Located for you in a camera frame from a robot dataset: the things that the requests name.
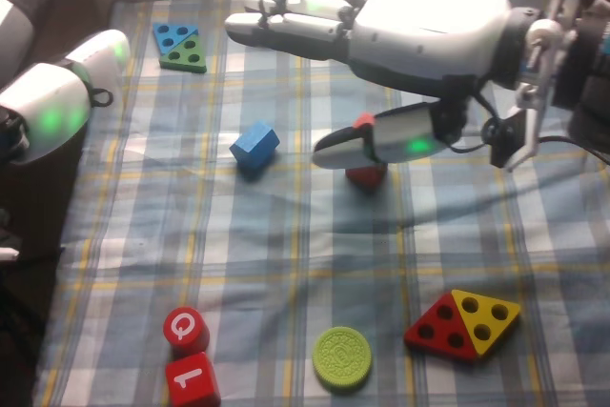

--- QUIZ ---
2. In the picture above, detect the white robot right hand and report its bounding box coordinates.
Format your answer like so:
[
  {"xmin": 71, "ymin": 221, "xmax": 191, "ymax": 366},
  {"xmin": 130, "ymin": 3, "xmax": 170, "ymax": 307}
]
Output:
[{"xmin": 222, "ymin": 0, "xmax": 515, "ymax": 173}]

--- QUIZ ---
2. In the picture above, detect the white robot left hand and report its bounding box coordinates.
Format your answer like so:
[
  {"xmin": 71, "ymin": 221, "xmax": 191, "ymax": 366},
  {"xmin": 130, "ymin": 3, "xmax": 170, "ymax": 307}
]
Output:
[{"xmin": 0, "ymin": 0, "xmax": 132, "ymax": 168}]

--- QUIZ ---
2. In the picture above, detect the tall red block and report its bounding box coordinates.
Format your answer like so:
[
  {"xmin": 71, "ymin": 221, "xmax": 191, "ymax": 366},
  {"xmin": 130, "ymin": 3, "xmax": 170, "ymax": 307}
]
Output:
[{"xmin": 343, "ymin": 112, "xmax": 390, "ymax": 193}]

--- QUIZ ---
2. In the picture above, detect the blue wooden cube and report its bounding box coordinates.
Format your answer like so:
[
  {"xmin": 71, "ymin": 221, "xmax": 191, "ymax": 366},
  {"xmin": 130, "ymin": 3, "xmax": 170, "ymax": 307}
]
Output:
[{"xmin": 228, "ymin": 120, "xmax": 281, "ymax": 171}]

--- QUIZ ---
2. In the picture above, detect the blue triangle with holes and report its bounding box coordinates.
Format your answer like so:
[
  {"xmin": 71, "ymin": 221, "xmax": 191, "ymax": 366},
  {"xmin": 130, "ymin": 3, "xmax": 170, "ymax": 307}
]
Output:
[{"xmin": 152, "ymin": 23, "xmax": 200, "ymax": 56}]

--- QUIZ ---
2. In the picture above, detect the green triangle with holes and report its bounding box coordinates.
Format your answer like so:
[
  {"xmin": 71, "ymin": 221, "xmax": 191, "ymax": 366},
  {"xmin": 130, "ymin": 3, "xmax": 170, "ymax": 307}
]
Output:
[{"xmin": 158, "ymin": 34, "xmax": 209, "ymax": 74}]

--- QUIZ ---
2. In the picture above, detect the blue plaid cloth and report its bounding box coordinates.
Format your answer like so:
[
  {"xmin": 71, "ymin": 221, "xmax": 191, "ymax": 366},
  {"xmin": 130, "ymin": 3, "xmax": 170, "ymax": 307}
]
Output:
[{"xmin": 35, "ymin": 0, "xmax": 610, "ymax": 407}]

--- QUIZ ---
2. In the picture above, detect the red cylinder with letter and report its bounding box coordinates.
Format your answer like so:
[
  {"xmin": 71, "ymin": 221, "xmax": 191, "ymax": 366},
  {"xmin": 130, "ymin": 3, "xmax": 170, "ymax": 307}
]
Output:
[{"xmin": 163, "ymin": 306, "xmax": 211, "ymax": 358}]

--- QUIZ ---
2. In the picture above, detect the yellow triangle with holes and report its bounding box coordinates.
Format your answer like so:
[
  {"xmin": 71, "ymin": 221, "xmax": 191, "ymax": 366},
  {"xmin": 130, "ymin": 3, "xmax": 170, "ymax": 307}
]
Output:
[{"xmin": 450, "ymin": 288, "xmax": 522, "ymax": 359}]

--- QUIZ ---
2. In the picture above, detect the red triangle with holes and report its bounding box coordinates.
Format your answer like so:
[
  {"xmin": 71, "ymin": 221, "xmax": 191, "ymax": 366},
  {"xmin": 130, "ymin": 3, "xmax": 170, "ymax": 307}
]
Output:
[{"xmin": 403, "ymin": 292, "xmax": 478, "ymax": 365}]

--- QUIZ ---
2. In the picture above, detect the red cube with number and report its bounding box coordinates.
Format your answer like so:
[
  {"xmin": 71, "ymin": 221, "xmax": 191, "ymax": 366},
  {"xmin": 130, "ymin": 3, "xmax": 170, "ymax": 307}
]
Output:
[{"xmin": 164, "ymin": 352, "xmax": 222, "ymax": 407}]

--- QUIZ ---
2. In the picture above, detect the green sandwich cookie toy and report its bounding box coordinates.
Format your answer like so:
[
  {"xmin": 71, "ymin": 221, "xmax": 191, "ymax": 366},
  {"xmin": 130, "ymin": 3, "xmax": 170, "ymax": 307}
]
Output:
[{"xmin": 312, "ymin": 326, "xmax": 373, "ymax": 394}]

